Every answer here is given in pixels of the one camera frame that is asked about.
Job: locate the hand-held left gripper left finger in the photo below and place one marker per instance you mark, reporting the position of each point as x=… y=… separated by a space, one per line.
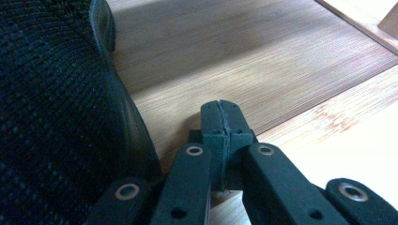
x=216 y=131

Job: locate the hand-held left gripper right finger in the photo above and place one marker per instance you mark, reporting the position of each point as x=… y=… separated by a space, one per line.
x=236 y=131

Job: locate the wooden shoe rack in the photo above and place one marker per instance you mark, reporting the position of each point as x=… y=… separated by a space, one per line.
x=250 y=62

